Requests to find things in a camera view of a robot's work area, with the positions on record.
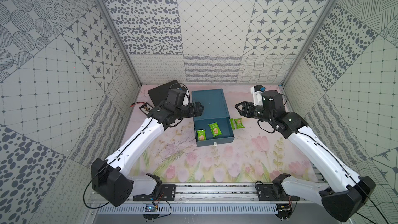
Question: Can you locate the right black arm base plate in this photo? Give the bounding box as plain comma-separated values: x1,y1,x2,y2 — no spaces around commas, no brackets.
255,181,300,202

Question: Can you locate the teal top drawer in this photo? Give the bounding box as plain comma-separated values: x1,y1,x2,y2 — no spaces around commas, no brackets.
194,118,235,147

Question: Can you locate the teal plastic drawer cabinet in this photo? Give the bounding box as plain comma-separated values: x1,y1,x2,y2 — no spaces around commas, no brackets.
192,89,230,121

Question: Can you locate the aluminium mounting rail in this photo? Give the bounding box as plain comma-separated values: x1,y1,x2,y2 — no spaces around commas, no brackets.
84,178,329,206

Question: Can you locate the green circuit board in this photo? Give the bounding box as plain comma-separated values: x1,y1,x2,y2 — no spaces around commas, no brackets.
144,204,158,214

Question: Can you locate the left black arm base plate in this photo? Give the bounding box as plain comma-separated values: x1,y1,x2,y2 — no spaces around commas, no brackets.
133,184,176,201

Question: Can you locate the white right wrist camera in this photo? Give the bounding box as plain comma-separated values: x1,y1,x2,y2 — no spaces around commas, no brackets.
250,85,265,106

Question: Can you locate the black plastic case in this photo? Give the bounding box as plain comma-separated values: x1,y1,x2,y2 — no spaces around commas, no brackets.
148,80,182,106

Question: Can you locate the white slotted cable duct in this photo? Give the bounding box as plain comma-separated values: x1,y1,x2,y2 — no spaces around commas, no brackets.
98,202,278,215

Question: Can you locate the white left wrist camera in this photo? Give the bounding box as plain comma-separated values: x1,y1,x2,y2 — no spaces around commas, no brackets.
182,94,190,106

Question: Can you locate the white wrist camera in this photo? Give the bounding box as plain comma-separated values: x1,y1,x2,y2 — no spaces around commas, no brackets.
182,94,190,106
250,85,265,106

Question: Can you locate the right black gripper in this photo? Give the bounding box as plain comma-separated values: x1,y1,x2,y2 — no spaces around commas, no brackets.
234,102,274,125

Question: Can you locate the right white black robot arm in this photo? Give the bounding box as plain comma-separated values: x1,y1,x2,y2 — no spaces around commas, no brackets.
235,85,376,223

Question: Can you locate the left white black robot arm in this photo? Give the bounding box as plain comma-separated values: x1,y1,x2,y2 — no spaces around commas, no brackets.
90,89,204,207

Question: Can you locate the green cookie packet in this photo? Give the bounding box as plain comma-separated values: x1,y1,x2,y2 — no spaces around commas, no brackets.
197,130,206,141
208,122,222,138
234,118,245,129
230,118,236,130

